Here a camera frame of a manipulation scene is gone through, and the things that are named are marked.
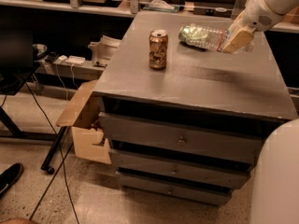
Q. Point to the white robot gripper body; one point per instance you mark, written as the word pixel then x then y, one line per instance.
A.
pixel 257 17

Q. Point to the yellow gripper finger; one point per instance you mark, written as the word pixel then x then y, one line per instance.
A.
pixel 237 27
pixel 239 40

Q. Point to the clear plastic water bottle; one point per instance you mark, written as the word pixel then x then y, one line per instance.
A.
pixel 211 38

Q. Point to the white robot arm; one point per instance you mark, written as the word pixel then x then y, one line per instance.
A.
pixel 279 7

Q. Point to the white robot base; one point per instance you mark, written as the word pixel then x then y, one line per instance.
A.
pixel 275 192

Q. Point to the orange soda can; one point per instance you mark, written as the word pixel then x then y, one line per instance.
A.
pixel 158 43

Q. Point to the grey drawer cabinet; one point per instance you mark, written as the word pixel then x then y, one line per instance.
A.
pixel 242 94

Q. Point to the top grey drawer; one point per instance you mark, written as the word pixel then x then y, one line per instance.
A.
pixel 152 133

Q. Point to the grey drawer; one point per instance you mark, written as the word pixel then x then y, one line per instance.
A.
pixel 152 133
pixel 172 189
pixel 177 169

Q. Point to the middle grey drawer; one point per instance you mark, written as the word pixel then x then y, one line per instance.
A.
pixel 177 169

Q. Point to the white plastic part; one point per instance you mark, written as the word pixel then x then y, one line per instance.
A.
pixel 103 50

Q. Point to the bottom grey drawer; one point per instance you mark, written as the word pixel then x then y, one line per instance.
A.
pixel 172 189

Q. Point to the white power strip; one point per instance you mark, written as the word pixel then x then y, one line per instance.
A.
pixel 70 60

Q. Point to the open cardboard box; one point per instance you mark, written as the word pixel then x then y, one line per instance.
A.
pixel 81 115

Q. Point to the black rolling stand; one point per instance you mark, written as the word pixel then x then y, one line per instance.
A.
pixel 18 62

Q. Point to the black shoe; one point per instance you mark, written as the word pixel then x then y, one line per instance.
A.
pixel 9 177

